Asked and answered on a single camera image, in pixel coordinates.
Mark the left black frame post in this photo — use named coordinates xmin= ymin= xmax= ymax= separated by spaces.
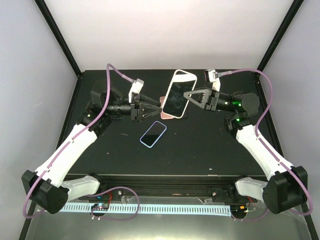
xmin=34 ymin=0 xmax=82 ymax=78

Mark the black frame post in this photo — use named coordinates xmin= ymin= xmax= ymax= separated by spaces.
xmin=34 ymin=0 xmax=82 ymax=78
xmin=257 ymin=0 xmax=304 ymax=72

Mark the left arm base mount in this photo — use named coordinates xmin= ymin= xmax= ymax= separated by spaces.
xmin=85 ymin=186 xmax=125 ymax=199

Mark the black smartphone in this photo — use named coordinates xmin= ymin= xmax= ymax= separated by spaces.
xmin=181 ymin=109 xmax=188 ymax=119

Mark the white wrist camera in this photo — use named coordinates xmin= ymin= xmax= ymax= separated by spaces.
xmin=204 ymin=69 xmax=221 ymax=92
xmin=128 ymin=78 xmax=144 ymax=104

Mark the phone in blue case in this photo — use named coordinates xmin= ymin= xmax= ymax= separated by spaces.
xmin=139 ymin=121 xmax=167 ymax=149

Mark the white slotted cable duct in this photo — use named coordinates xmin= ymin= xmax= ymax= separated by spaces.
xmin=60 ymin=202 xmax=231 ymax=217

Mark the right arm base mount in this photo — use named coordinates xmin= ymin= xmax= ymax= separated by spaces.
xmin=210 ymin=187 xmax=251 ymax=204

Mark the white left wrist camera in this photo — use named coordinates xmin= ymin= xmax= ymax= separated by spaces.
xmin=128 ymin=78 xmax=144 ymax=104

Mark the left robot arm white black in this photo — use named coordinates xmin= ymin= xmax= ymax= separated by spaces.
xmin=21 ymin=79 xmax=162 ymax=214

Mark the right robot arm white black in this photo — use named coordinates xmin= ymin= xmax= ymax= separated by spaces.
xmin=183 ymin=87 xmax=309 ymax=214

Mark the right black frame post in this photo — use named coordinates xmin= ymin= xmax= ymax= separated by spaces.
xmin=257 ymin=0 xmax=304 ymax=72

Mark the phone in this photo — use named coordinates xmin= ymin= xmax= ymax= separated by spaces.
xmin=159 ymin=96 xmax=173 ymax=120
xmin=162 ymin=69 xmax=198 ymax=119
xmin=139 ymin=121 xmax=167 ymax=149

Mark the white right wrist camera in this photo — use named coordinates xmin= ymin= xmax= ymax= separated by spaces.
xmin=204 ymin=69 xmax=221 ymax=92

